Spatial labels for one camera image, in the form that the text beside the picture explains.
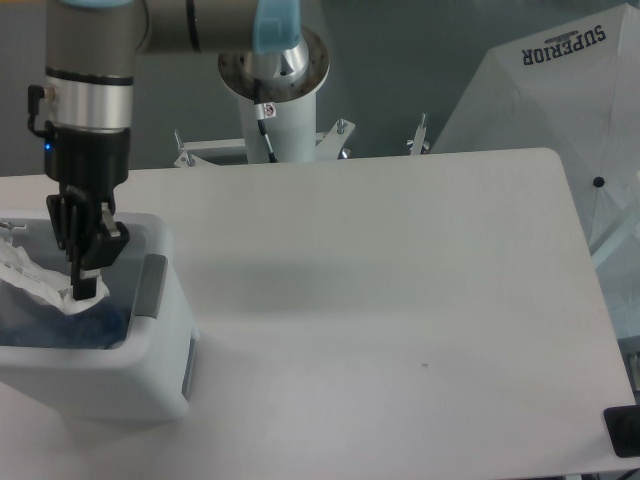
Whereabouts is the clear plastic water bottle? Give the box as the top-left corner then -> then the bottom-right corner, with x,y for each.
1,282 -> 131,350

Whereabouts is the white metal frame bracket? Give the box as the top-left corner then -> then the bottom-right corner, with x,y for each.
173,118 -> 356,168

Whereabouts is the clear plastic wrapper bag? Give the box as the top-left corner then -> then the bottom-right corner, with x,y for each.
1,239 -> 110,315

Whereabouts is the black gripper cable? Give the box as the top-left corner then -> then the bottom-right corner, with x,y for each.
251,77 -> 279,164

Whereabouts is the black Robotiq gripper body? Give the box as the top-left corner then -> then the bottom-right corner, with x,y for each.
44,121 -> 131,199

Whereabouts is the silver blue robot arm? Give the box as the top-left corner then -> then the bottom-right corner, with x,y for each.
28,1 -> 330,300

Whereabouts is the black object at corner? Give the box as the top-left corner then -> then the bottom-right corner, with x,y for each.
603,405 -> 639,458

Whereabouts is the white plastic trash can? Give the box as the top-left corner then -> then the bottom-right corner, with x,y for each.
1,213 -> 199,422

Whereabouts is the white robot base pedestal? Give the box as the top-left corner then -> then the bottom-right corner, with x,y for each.
218,26 -> 330,164

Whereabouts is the white Superior umbrella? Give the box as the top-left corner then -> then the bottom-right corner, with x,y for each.
434,4 -> 639,323

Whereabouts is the metal clamp post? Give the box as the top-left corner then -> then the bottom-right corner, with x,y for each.
406,112 -> 430,155

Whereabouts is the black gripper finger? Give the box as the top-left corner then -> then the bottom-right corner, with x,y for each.
46,185 -> 95,286
74,201 -> 130,300

